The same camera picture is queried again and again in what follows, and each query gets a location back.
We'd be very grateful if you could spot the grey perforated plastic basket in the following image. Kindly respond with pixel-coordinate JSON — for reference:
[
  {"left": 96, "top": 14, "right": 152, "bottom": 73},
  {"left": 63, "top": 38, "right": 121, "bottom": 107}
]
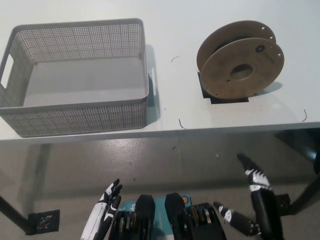
[{"left": 0, "top": 17, "right": 159, "bottom": 138}]

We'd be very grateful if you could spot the black tape patch on table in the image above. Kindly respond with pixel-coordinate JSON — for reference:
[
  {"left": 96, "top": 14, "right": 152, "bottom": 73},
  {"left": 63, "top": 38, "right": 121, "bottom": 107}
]
[{"left": 197, "top": 71, "right": 250, "bottom": 105}]

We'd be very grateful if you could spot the black table leg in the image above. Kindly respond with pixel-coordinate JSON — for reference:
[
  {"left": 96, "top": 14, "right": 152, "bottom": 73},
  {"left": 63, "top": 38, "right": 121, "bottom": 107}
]
[
  {"left": 291, "top": 172, "right": 320, "bottom": 215},
  {"left": 0, "top": 193, "right": 29, "bottom": 226}
]

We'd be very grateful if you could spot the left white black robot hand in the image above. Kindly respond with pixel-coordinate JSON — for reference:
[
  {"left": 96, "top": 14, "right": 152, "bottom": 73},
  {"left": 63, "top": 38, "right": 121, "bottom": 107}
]
[{"left": 79, "top": 178, "right": 124, "bottom": 240}]

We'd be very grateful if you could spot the cardboard filament spool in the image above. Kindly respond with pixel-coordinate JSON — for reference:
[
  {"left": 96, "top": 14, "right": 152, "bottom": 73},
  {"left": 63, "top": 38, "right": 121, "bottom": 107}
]
[{"left": 196, "top": 20, "right": 285, "bottom": 97}]

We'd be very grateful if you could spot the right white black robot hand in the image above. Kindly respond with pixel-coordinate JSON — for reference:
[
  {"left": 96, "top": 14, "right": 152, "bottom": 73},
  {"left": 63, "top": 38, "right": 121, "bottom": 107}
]
[{"left": 212, "top": 153, "right": 286, "bottom": 240}]

